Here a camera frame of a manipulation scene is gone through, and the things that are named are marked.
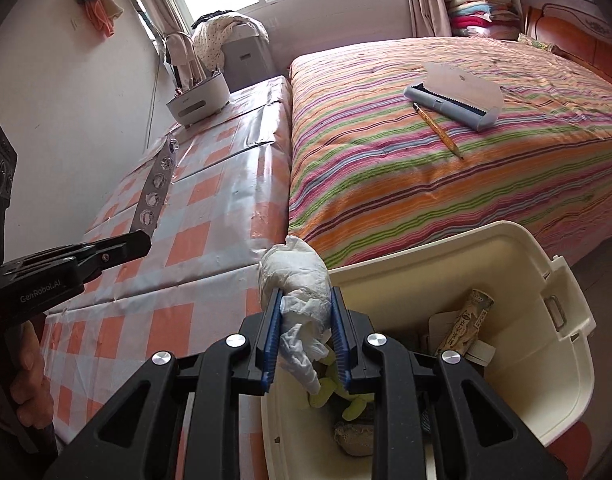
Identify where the blue white lint brush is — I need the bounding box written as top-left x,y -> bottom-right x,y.
403,62 -> 504,133

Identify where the white black plush toy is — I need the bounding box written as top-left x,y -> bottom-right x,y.
333,420 -> 377,458

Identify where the wooden headboard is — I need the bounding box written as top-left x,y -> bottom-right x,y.
518,0 -> 612,93

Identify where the stack of folded blankets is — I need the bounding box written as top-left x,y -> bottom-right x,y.
438,0 -> 522,41

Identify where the person's left hand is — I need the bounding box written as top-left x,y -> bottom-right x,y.
13,321 -> 55,443

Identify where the yellow pencil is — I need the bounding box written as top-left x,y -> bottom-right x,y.
412,102 -> 465,161

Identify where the white tissue wad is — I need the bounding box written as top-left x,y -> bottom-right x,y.
258,235 -> 333,396

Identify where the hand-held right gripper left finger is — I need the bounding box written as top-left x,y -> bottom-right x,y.
43,287 -> 287,480

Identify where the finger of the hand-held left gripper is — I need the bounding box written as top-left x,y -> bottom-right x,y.
70,232 -> 152,286

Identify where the orange checkered tablecloth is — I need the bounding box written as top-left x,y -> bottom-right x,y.
38,75 -> 293,480

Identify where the cream plastic bin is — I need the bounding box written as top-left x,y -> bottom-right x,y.
261,220 -> 598,480

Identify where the black cloth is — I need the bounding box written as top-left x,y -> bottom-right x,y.
191,10 -> 237,28

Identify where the silver pill blister pack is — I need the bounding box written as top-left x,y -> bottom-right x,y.
128,135 -> 179,241

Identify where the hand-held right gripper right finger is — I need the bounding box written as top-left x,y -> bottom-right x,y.
331,287 -> 569,480

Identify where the pink cloth on wall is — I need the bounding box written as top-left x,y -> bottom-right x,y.
76,0 -> 124,38

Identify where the beige printed tube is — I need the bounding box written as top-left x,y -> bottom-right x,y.
436,287 -> 496,358

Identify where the striped bedspread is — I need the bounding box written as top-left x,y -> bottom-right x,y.
288,35 -> 612,271

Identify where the crushed white carton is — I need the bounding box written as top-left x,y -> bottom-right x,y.
465,339 -> 495,367

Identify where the green broccoli plush toy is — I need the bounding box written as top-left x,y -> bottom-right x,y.
308,355 -> 374,423

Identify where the floral pillow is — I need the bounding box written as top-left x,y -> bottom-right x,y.
517,32 -> 557,53

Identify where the polka dot cloth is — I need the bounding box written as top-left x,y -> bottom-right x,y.
191,10 -> 269,68

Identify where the white desk organizer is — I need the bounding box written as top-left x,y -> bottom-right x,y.
166,71 -> 231,128

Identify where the grey cabinet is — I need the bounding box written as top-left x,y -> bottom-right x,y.
221,27 -> 277,93

